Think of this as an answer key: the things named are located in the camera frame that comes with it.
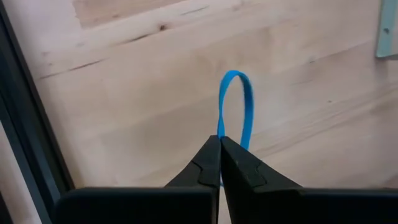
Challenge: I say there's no black aluminium table frame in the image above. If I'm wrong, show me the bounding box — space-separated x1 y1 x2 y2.
0 0 75 224

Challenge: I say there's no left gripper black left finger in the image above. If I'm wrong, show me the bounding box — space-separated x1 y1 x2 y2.
52 135 223 224

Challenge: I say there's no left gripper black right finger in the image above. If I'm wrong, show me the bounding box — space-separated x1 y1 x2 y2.
220 136 398 224

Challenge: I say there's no thin blue rubber band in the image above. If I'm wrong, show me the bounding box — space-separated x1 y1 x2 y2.
216 70 254 187

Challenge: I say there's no green perforated metal shelf riser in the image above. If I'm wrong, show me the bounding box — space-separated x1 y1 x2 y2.
375 0 398 60

